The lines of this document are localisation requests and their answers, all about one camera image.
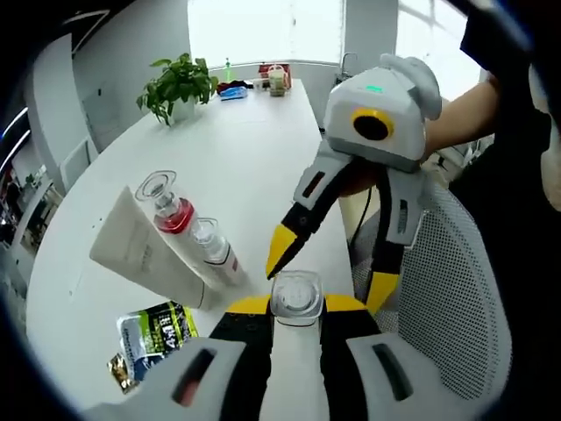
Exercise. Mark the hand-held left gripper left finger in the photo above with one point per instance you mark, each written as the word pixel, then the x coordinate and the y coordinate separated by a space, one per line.
pixel 236 351

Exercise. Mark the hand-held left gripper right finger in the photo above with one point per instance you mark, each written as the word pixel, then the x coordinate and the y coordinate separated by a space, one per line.
pixel 350 351

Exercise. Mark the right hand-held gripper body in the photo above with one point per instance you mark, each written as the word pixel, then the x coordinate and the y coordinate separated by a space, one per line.
pixel 394 101

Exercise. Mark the green black skincare sachet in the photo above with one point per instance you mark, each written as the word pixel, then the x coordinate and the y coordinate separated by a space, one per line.
pixel 158 337

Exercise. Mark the gold skincare sachet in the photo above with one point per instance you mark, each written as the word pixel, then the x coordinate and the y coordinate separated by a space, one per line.
pixel 122 373

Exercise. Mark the white skincare tube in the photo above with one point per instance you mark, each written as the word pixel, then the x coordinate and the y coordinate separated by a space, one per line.
pixel 131 254

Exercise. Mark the tall red-collared skincare bottle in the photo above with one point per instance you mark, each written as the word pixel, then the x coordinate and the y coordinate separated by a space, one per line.
pixel 175 217

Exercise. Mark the beige jar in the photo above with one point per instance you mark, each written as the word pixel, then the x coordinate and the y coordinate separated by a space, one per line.
pixel 277 83

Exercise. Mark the green spray bottle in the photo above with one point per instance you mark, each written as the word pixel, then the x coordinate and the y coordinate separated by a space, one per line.
pixel 227 70

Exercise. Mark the person's right hand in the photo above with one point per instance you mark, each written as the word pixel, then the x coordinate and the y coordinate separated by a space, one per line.
pixel 366 180

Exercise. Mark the narrow window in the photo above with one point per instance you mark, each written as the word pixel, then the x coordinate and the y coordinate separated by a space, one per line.
pixel 421 35

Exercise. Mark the white mesh office chair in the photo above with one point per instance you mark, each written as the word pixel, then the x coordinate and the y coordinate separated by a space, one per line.
pixel 451 285

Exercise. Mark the person in black clothes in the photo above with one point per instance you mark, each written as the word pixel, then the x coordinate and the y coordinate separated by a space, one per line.
pixel 517 219

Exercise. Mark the blue packet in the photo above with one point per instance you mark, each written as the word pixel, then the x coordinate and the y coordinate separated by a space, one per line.
pixel 234 93

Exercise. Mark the large window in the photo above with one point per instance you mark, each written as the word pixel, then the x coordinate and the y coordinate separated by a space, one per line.
pixel 263 30

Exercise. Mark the potted green plant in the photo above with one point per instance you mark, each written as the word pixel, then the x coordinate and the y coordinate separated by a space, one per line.
pixel 179 81

